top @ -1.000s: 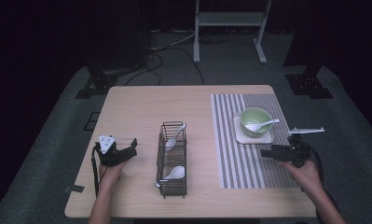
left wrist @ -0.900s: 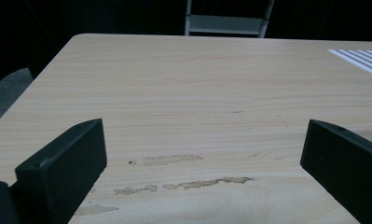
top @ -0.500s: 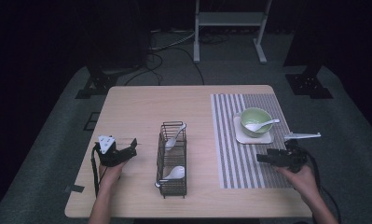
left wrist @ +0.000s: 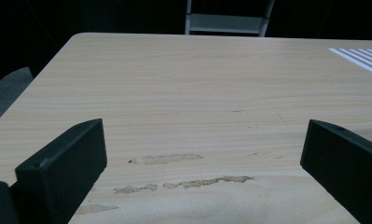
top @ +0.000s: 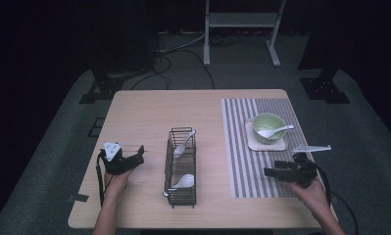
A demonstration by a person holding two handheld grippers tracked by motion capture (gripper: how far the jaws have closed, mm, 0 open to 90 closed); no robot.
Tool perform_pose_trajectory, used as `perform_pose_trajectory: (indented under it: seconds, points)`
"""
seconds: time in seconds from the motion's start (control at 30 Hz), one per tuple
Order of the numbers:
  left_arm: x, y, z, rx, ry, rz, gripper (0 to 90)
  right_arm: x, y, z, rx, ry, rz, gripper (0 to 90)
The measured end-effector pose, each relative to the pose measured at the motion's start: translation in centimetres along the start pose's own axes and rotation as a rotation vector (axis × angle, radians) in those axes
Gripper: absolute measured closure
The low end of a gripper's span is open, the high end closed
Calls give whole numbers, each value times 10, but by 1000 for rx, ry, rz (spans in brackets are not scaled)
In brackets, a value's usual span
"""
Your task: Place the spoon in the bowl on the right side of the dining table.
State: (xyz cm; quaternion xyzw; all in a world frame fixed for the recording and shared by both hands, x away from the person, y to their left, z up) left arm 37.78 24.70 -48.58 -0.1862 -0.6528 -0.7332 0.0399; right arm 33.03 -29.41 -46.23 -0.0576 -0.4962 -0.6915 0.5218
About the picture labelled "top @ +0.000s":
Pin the striped grey placemat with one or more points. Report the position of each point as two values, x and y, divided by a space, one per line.
245 169

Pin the green bowl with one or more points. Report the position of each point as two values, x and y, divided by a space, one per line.
265 121

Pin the grey tape strip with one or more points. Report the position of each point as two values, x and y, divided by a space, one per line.
78 197

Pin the black stand base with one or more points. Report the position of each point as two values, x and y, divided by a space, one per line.
323 89
100 91

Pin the person's right hand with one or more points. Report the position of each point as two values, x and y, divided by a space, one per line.
312 197

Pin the white metal stand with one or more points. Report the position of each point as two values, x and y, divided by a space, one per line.
242 19

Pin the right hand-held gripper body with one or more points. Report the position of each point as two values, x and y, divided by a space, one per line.
301 173

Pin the white square coaster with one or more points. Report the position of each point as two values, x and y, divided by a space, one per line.
268 147

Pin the person's left hand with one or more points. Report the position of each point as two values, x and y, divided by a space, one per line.
116 182

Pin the white ceramic spoon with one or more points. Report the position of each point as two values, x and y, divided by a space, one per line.
186 180
180 149
266 133

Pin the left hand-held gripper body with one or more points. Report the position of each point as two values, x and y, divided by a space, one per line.
116 164

